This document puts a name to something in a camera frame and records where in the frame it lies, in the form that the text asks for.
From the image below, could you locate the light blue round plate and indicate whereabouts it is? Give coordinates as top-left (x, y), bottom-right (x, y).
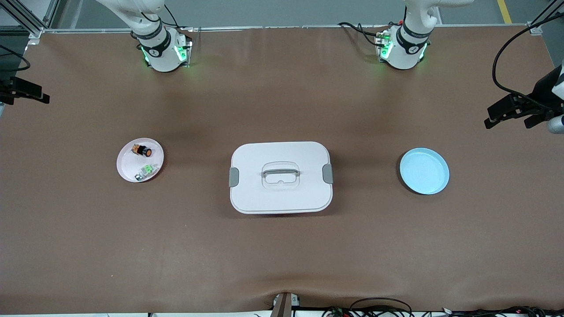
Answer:
top-left (400, 147), bottom-right (450, 195)

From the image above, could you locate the pink round plate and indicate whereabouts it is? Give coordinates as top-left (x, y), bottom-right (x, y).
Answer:
top-left (116, 138), bottom-right (164, 183)

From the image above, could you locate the pink lunch box white lid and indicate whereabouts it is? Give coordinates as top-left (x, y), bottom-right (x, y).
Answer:
top-left (229, 141), bottom-right (334, 215)

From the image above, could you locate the brown table cover mat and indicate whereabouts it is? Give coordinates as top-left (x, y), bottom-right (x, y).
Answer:
top-left (0, 26), bottom-right (564, 314)

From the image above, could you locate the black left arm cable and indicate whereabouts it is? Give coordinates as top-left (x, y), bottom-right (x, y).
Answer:
top-left (493, 13), bottom-right (564, 111)

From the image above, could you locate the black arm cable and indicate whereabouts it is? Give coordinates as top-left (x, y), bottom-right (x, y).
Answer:
top-left (493, 13), bottom-right (564, 111)
top-left (145, 4), bottom-right (179, 31)

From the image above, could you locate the aluminium frame strut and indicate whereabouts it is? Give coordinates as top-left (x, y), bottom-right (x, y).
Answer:
top-left (528, 0), bottom-right (564, 36)
top-left (0, 0), bottom-right (60, 44)

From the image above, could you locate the green push button switch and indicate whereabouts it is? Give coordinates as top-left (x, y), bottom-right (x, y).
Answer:
top-left (135, 163), bottom-right (159, 181)

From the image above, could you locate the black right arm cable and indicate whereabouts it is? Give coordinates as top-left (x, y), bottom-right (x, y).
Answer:
top-left (145, 4), bottom-right (179, 31)

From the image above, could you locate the black base power cable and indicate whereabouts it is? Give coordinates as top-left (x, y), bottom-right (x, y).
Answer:
top-left (338, 22), bottom-right (384, 47)

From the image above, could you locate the black cable bundle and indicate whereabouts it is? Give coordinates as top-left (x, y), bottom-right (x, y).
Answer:
top-left (322, 297), bottom-right (564, 317)

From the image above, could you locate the metal table clamp bracket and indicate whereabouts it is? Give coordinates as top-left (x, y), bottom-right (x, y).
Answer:
top-left (271, 292), bottom-right (301, 317)

